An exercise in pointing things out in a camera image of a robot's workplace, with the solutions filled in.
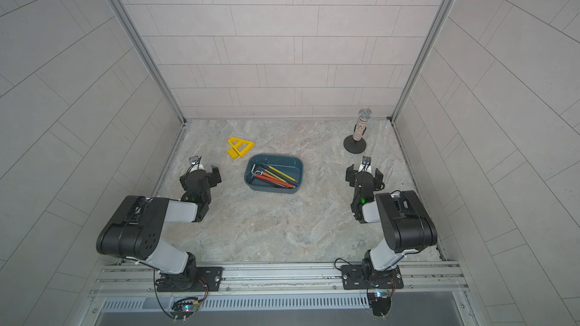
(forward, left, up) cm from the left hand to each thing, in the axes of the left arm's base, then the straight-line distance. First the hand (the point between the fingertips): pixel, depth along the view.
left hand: (206, 165), depth 93 cm
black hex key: (-4, -23, -4) cm, 24 cm away
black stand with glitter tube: (+14, -66, -2) cm, 68 cm away
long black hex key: (-2, -31, -4) cm, 31 cm away
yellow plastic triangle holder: (+13, -11, -4) cm, 17 cm away
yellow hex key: (-1, -32, -4) cm, 32 cm away
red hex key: (-6, -31, -4) cm, 32 cm away
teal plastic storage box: (+3, -35, -3) cm, 36 cm away
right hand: (+1, -67, +1) cm, 67 cm away
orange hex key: (-3, -27, -4) cm, 27 cm away
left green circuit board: (-47, -6, -4) cm, 48 cm away
